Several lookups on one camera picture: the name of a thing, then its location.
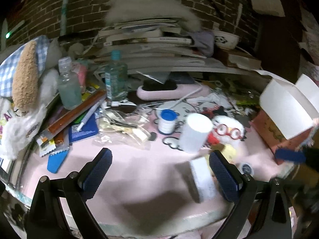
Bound blue white contact lens case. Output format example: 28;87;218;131
236;162;254;176

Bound purple grey cloth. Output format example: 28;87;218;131
187;31;215;57

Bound yellow pompompurin plush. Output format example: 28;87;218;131
221;144;241;164

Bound stack of books and papers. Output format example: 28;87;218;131
91;18;262;71

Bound orange brown long packet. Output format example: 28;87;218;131
36;90;106;146

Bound clear bottle white cap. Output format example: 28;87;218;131
57;57;82;110

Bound white plush red glasses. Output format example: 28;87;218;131
208;116;245;148

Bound blue flat sachet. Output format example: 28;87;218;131
47;150;69;174

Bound white fluffy fur item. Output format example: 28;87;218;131
104;0;201;32

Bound white cylinder cup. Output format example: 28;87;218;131
178;113;213;153

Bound pink hairbrush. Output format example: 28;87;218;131
136;84;211;101

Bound green pipe on wall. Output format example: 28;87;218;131
60;0;69;36

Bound blue notebook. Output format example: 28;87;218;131
69;114;99;144

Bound large dog plush blue gingham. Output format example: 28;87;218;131
1;35;62;160

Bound pink cartoon box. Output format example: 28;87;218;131
251;110;311;155

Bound blue capped white jar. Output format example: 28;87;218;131
158;109;177;135

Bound white printed receipt slip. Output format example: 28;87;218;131
189;157;216;203

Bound panda print ceramic bowl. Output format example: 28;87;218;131
213;30;239;50

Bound white charging cable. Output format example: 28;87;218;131
155;86;204;111

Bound clear bottle teal cap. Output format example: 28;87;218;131
104;50;128;101

